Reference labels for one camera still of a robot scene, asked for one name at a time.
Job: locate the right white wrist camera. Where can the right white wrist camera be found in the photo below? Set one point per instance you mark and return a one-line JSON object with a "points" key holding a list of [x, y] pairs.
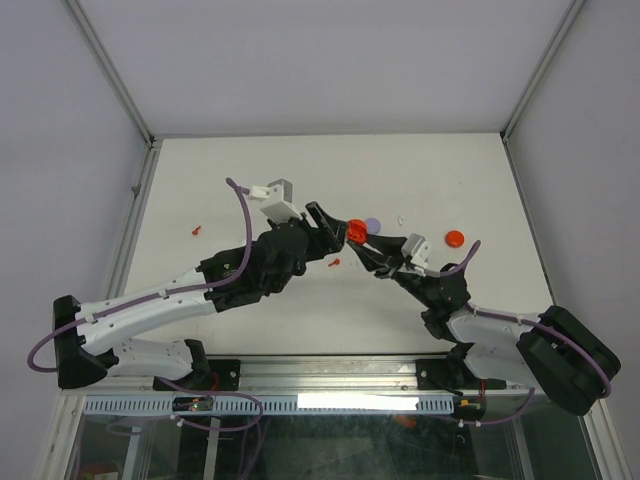
{"points": [[416, 251]]}

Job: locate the purple charging case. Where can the purple charging case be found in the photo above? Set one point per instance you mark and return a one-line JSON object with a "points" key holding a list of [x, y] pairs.
{"points": [[373, 225]]}

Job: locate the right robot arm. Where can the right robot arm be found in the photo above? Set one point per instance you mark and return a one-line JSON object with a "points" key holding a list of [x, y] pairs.
{"points": [[551, 351]]}

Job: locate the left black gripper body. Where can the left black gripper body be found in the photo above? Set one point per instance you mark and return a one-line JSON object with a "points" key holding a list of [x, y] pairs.
{"points": [[311, 255]]}

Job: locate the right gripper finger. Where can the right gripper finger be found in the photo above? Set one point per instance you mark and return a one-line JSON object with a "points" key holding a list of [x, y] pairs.
{"points": [[373, 257], [384, 245]]}

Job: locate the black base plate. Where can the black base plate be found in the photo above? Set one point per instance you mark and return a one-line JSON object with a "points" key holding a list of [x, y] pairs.
{"points": [[215, 375], [432, 374]]}

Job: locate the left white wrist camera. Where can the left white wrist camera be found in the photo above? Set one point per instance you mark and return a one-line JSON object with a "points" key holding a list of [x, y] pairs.
{"points": [[276, 200]]}

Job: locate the slotted cable duct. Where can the slotted cable duct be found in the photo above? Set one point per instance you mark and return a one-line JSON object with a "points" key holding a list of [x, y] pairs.
{"points": [[301, 404]]}

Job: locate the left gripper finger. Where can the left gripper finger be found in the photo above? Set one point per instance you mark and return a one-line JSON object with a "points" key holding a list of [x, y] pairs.
{"points": [[331, 240], [325, 221]]}

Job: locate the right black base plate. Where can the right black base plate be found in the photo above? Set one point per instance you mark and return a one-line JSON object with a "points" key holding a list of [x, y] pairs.
{"points": [[432, 374]]}

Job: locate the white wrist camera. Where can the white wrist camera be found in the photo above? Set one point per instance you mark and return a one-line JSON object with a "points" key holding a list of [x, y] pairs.
{"points": [[276, 200], [416, 251]]}

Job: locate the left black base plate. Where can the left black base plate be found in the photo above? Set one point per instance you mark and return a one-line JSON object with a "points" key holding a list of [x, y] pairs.
{"points": [[215, 375]]}

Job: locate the aluminium front rail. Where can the aluminium front rail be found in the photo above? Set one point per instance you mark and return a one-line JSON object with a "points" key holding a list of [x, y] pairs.
{"points": [[282, 375]]}

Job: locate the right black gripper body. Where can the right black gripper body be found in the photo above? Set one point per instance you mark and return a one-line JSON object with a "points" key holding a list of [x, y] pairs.
{"points": [[413, 282]]}

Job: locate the small green-lit circuit board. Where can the small green-lit circuit board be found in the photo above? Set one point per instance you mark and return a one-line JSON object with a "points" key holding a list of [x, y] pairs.
{"points": [[193, 404]]}

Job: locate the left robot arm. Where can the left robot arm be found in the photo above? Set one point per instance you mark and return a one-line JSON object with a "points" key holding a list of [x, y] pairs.
{"points": [[102, 339]]}

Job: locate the red charging case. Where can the red charging case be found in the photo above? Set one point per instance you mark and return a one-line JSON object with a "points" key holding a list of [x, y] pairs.
{"points": [[357, 231], [454, 239]]}

